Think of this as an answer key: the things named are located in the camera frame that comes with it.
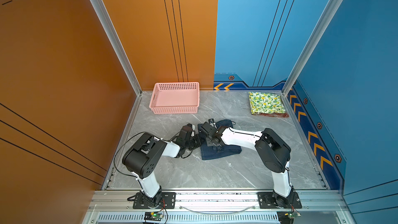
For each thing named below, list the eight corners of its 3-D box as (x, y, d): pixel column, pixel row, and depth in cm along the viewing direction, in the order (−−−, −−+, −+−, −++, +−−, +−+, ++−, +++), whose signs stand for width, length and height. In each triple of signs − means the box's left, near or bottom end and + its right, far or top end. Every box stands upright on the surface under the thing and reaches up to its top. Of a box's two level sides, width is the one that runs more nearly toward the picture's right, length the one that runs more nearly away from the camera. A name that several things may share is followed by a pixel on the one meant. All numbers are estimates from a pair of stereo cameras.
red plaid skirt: (253, 117, 107) (254, 113, 105) (252, 115, 108) (254, 112, 105) (286, 117, 107) (288, 114, 104) (286, 116, 108) (288, 112, 105)
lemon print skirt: (251, 116, 108) (254, 109, 102) (247, 98, 119) (249, 91, 113) (282, 116, 108) (286, 109, 102) (275, 98, 119) (278, 91, 113)
